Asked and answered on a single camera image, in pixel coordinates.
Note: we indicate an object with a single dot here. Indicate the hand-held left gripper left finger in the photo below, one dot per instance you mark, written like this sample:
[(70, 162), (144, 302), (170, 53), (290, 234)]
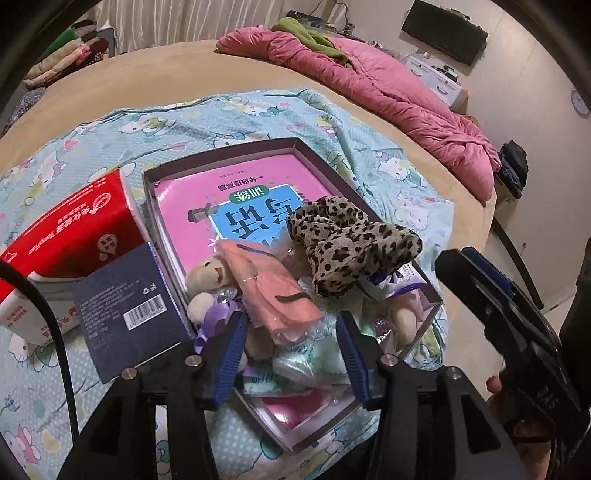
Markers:
[(228, 364)]

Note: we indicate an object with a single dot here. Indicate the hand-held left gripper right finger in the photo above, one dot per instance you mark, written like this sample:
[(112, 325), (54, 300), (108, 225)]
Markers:
[(360, 369)]

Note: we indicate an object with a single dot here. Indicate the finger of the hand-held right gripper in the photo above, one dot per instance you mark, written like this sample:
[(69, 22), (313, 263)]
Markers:
[(494, 272), (471, 286)]

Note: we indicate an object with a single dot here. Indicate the green print tissue packet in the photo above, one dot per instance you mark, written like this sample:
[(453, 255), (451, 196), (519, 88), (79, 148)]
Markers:
[(277, 385)]

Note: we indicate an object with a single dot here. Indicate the cream plush toy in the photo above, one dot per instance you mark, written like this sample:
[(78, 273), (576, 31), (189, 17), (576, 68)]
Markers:
[(406, 318)]

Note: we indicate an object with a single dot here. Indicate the white printed sachet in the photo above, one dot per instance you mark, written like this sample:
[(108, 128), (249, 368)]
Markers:
[(401, 284)]

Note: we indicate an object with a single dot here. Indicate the pink cloth pouch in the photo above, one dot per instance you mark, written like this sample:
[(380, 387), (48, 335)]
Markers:
[(268, 286)]

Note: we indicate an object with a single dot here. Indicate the plush bear with purple ribbon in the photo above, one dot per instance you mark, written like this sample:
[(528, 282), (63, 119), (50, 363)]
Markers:
[(207, 274)]

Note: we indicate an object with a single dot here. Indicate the leopard print scrunchie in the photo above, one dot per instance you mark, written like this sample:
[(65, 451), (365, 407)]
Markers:
[(341, 240)]

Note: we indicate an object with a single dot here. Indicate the person's right hand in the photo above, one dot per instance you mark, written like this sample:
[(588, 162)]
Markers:
[(531, 447)]

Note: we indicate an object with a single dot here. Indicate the dark bag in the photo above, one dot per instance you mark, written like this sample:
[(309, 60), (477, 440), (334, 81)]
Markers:
[(511, 166)]

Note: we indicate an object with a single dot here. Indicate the dark blue box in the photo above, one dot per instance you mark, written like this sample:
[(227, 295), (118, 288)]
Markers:
[(120, 295)]

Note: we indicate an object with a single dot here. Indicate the pink children's book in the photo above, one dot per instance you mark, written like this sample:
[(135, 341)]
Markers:
[(194, 194)]

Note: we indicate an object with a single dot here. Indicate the white drawer cabinet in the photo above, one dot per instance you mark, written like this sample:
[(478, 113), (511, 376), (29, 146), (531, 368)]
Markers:
[(434, 83)]

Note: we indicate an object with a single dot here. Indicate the pink quilt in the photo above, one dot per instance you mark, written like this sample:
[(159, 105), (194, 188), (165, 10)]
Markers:
[(392, 92)]

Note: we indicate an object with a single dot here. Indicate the red and white tissue box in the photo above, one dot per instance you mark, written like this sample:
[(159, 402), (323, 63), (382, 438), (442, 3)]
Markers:
[(69, 221)]

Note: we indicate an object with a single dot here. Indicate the black monitor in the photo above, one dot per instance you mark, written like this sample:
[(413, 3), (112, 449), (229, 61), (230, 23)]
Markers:
[(443, 30)]

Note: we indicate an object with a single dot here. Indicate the light blue cartoon printed blanket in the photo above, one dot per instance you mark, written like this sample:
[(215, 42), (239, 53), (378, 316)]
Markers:
[(231, 115)]

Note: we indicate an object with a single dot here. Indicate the green garment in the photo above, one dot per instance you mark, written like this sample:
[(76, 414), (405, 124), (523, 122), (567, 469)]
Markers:
[(314, 41)]

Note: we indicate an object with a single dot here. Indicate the beige bed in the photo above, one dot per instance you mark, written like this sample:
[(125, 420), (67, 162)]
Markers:
[(184, 69)]

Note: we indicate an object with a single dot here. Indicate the cluttered side table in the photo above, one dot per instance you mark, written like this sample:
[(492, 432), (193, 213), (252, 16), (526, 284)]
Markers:
[(323, 23)]

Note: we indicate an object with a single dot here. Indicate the dark patterned cloth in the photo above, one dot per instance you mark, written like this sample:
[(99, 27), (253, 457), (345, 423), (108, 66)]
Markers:
[(23, 110)]

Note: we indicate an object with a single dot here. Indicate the stack of folded clothes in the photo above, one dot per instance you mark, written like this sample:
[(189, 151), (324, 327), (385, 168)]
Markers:
[(60, 55)]

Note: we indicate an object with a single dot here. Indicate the white pleated curtain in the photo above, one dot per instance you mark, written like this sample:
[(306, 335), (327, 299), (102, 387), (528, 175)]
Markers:
[(161, 18)]

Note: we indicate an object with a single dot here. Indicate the round wall clock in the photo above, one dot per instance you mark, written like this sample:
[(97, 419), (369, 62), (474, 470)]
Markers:
[(580, 101)]

